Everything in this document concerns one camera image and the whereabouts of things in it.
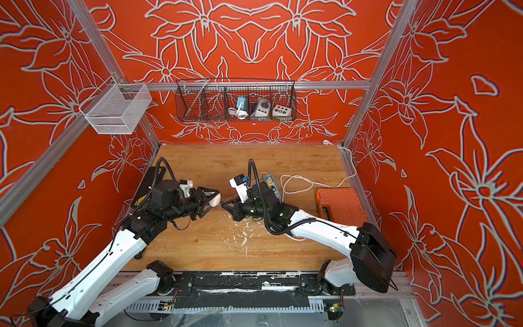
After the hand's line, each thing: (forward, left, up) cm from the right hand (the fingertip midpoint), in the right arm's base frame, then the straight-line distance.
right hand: (217, 208), depth 69 cm
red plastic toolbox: (+11, -50, -17) cm, 54 cm away
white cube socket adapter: (+48, -23, +7) cm, 54 cm away
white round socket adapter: (+45, -16, +10) cm, 49 cm away
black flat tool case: (+31, +46, -25) cm, 61 cm away
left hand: (+4, 0, +1) cm, 4 cm away
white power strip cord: (+57, -53, -22) cm, 81 cm away
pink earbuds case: (+2, +1, +1) cm, 3 cm away
